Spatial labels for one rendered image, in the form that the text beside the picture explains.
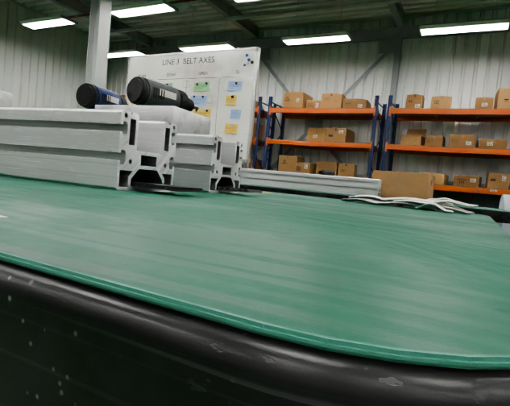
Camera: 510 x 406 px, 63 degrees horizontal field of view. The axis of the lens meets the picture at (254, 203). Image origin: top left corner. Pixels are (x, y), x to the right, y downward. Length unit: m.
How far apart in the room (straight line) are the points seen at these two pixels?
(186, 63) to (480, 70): 8.23
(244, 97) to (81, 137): 3.30
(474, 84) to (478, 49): 0.80
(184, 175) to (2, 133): 0.24
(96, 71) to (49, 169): 8.79
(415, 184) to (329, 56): 9.80
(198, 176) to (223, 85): 3.30
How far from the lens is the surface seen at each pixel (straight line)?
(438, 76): 11.31
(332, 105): 10.58
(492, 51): 11.37
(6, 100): 0.78
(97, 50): 9.41
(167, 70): 4.32
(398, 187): 2.44
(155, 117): 0.68
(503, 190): 9.75
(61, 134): 0.53
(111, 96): 1.14
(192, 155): 0.64
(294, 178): 2.11
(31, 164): 0.56
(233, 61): 3.92
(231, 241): 0.16
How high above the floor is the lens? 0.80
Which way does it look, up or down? 3 degrees down
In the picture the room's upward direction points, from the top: 5 degrees clockwise
